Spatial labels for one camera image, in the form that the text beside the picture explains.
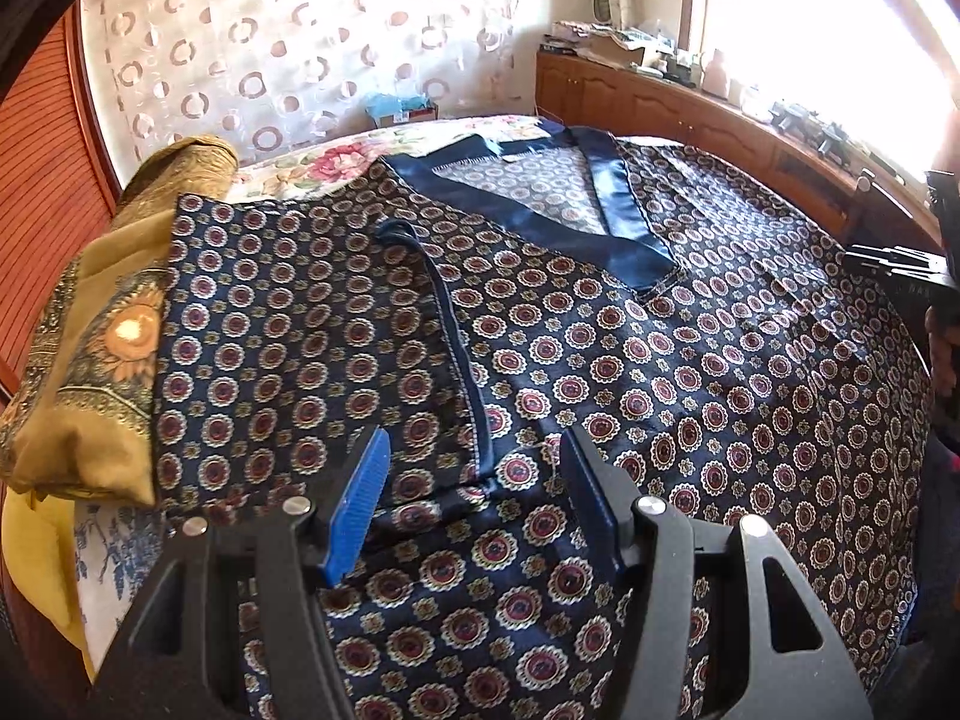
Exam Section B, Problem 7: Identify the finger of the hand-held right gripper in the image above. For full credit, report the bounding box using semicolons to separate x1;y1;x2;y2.
843;243;950;280

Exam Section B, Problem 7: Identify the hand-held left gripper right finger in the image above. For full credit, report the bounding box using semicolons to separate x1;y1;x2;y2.
560;426;876;720

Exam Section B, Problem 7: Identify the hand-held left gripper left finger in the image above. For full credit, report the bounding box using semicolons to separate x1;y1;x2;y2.
90;426;392;720

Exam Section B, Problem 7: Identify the navy medallion patterned pajama top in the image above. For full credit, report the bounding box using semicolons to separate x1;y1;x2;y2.
154;118;938;720

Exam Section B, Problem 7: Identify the person's right hand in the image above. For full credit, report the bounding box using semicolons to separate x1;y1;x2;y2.
924;306;960;395

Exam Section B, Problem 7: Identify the black gadget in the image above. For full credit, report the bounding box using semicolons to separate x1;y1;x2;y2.
769;99;863;166

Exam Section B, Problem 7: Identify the wooden cabinet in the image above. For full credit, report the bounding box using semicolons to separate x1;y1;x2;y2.
535;51;942;248

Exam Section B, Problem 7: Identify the window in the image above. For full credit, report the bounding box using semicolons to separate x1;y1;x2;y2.
679;0;960;185

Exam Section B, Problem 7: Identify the pink bottle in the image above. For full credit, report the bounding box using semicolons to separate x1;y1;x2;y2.
703;49;733;100

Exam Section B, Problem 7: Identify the white blue floral sheet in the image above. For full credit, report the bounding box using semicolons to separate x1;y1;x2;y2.
73;501;170;650

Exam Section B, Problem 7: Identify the yellow patterned pillow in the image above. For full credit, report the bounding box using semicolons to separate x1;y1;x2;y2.
0;133;241;505

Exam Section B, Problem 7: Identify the plain yellow cloth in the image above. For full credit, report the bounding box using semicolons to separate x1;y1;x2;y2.
0;491;100;685

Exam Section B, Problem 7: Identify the floral blanket with navy border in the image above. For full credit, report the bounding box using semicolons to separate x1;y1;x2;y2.
229;114;542;205

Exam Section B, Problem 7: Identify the stack of papers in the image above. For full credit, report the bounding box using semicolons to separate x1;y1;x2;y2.
546;18;661;65

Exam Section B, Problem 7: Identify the blue tissue box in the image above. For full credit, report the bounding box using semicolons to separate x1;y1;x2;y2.
365;90;439;128

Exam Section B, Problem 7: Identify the wooden slatted wardrobe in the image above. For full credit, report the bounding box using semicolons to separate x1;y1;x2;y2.
0;11;125;398

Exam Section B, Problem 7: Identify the sheer curtain with circle pattern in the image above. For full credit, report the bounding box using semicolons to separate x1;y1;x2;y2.
79;0;560;173

